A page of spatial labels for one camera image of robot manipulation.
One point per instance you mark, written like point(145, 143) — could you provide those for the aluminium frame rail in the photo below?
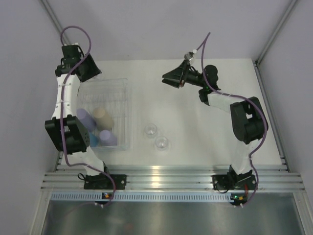
point(60, 30)
point(283, 19)

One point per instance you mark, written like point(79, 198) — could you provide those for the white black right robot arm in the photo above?
point(248, 122)

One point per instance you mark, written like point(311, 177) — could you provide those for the perforated blue cable duct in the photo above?
point(146, 197)

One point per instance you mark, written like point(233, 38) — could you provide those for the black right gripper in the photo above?
point(173, 78)

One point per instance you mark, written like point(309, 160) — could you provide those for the aluminium frame rail right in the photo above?
point(283, 19)

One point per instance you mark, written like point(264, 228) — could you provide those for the lilac plastic cup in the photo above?
point(86, 119)
point(107, 138)

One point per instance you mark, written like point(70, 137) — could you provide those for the white wire dish rack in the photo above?
point(104, 107)

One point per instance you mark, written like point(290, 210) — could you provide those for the aluminium frame rail left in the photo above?
point(60, 30)

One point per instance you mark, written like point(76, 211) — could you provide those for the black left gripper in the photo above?
point(93, 70)

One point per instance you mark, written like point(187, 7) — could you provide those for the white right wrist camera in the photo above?
point(190, 56)

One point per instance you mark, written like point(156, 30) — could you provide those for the beige plastic cup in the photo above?
point(103, 119)

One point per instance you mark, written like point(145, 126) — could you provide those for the blue plastic cup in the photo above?
point(94, 141)

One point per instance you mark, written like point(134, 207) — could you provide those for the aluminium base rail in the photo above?
point(193, 178)

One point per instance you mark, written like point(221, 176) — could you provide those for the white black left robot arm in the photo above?
point(65, 129)

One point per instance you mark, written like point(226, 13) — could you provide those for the clear plastic cup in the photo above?
point(150, 130)
point(161, 142)

